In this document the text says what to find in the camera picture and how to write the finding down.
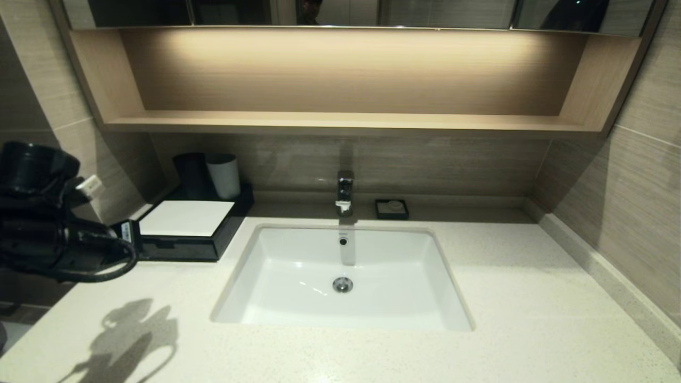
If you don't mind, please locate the wooden wall shelf niche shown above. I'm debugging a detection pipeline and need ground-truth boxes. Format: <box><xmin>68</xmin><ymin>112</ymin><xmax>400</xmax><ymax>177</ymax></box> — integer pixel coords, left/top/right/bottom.
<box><xmin>51</xmin><ymin>27</ymin><xmax>666</xmax><ymax>139</ymax></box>

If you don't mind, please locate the chrome faucet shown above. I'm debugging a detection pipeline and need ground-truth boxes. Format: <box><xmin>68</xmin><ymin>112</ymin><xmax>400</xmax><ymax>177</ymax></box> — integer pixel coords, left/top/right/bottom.
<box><xmin>335</xmin><ymin>170</ymin><xmax>355</xmax><ymax>216</ymax></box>

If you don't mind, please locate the mirror cabinet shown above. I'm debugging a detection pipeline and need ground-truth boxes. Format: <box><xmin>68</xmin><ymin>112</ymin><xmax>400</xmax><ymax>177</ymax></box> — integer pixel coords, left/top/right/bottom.
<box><xmin>61</xmin><ymin>0</ymin><xmax>655</xmax><ymax>31</ymax></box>

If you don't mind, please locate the black soap dish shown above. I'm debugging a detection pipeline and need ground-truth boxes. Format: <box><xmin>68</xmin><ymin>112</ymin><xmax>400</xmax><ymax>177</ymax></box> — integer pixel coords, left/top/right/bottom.
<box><xmin>375</xmin><ymin>199</ymin><xmax>410</xmax><ymax>220</ymax></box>

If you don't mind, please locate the white sink basin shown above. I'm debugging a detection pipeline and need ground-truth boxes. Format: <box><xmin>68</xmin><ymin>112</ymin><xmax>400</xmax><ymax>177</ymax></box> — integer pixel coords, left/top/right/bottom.
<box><xmin>211</xmin><ymin>223</ymin><xmax>474</xmax><ymax>331</ymax></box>

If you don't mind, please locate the grey cup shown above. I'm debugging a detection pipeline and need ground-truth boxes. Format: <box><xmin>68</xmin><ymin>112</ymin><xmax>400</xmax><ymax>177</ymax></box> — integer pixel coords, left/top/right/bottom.
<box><xmin>206</xmin><ymin>154</ymin><xmax>241</xmax><ymax>200</ymax></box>

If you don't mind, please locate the black amenity tray with drawer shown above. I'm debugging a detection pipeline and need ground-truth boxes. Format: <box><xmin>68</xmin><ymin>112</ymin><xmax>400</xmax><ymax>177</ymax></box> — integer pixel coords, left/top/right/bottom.
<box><xmin>130</xmin><ymin>182</ymin><xmax>254</xmax><ymax>262</ymax></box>

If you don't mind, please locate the black cup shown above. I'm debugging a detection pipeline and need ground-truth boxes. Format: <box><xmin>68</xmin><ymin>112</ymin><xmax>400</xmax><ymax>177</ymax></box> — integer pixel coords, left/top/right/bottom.
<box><xmin>174</xmin><ymin>153</ymin><xmax>209</xmax><ymax>200</ymax></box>

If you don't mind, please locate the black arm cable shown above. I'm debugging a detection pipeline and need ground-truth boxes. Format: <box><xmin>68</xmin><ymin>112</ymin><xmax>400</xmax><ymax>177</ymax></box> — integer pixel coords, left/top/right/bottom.
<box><xmin>51</xmin><ymin>238</ymin><xmax>139</xmax><ymax>283</ymax></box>

